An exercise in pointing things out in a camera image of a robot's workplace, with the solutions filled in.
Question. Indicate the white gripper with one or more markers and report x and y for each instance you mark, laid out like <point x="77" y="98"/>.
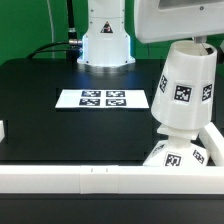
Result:
<point x="163" y="20"/>

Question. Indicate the white lamp shade cone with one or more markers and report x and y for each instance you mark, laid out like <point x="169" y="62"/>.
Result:
<point x="184" y="96"/>

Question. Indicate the white lamp base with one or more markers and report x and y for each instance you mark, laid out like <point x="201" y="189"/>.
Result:
<point x="178" y="150"/>

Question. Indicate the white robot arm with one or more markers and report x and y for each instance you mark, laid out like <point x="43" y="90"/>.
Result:
<point x="107" y="46"/>

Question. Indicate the white marker sheet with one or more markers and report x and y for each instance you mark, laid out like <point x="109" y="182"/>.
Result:
<point x="102" y="99"/>

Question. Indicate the white right wall rail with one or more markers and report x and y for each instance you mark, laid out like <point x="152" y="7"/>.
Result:
<point x="213" y="141"/>

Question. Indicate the white wall rail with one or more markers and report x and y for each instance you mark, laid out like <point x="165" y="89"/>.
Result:
<point x="110" y="179"/>
<point x="213" y="141"/>

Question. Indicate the black vertical cable connector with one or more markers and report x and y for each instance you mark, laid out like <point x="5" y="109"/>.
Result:
<point x="73" y="52"/>

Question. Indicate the white front wall rail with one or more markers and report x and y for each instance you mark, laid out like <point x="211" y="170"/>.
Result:
<point x="110" y="179"/>

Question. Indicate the white left wall block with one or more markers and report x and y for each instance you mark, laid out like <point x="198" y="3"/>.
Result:
<point x="2" y="132"/>

